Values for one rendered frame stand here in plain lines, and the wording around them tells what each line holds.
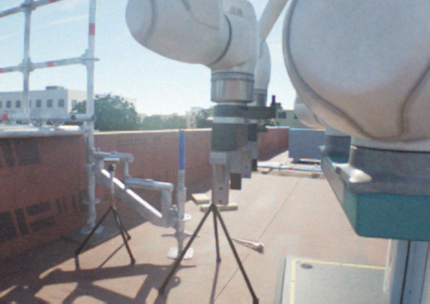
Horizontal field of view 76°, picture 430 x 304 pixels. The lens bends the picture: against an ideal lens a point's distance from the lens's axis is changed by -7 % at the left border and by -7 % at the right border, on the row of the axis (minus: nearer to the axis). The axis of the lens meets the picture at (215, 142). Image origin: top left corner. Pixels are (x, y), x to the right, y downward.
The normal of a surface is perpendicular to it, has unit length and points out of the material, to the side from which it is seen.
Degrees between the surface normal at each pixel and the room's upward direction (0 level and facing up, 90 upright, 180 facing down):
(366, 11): 97
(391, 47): 94
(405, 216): 90
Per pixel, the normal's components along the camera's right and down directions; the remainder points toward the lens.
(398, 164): -0.60, -0.05
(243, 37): 0.73, 0.04
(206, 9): 0.72, 0.29
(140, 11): -0.68, 0.18
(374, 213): -0.27, 0.06
